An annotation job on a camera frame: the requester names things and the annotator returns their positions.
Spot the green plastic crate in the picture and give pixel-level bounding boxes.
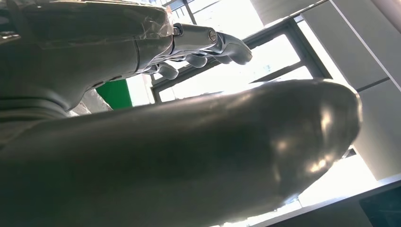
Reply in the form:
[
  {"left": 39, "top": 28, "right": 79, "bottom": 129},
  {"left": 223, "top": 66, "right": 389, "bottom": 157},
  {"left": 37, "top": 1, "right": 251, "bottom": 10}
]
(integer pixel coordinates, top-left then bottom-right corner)
[{"left": 95, "top": 79, "right": 134, "bottom": 110}]

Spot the dark window frame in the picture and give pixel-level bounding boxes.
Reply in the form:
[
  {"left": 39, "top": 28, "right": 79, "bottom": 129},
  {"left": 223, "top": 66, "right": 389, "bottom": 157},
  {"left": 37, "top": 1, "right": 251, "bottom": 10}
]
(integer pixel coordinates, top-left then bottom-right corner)
[{"left": 150, "top": 0, "right": 333, "bottom": 104}]

